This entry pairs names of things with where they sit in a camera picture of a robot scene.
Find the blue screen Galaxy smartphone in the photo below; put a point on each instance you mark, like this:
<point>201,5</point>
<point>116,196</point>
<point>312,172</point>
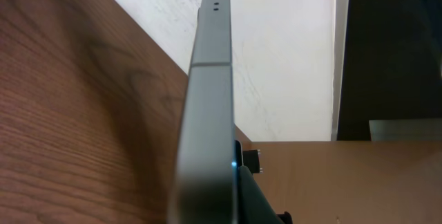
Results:
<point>205,180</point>

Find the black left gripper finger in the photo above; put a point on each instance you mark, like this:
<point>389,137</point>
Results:
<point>253,206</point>

